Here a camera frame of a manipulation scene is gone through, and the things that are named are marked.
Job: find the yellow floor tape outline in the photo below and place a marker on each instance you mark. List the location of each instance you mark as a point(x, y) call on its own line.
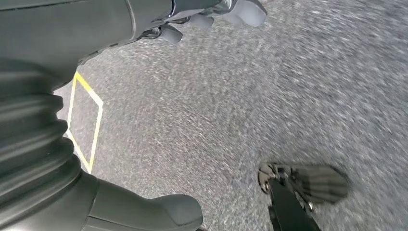
point(95, 137)

